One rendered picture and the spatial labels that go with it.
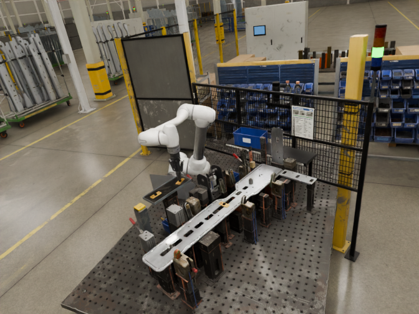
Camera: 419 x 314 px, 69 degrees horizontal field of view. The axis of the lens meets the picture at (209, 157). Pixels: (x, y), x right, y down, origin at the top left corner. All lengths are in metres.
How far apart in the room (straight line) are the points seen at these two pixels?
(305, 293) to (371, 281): 1.19
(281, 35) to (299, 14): 0.67
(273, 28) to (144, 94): 4.91
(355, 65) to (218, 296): 1.88
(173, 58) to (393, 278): 3.73
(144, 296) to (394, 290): 2.08
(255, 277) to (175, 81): 3.32
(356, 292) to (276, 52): 7.15
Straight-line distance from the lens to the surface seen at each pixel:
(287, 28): 8.98
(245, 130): 3.15
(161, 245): 2.06
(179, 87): 4.75
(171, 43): 4.64
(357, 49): 2.54
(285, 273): 2.22
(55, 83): 10.13
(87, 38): 9.81
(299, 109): 2.80
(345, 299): 3.04
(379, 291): 3.17
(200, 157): 2.89
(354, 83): 2.60
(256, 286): 2.14
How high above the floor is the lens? 2.36
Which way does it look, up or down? 27 degrees down
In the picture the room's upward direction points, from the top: 8 degrees counter-clockwise
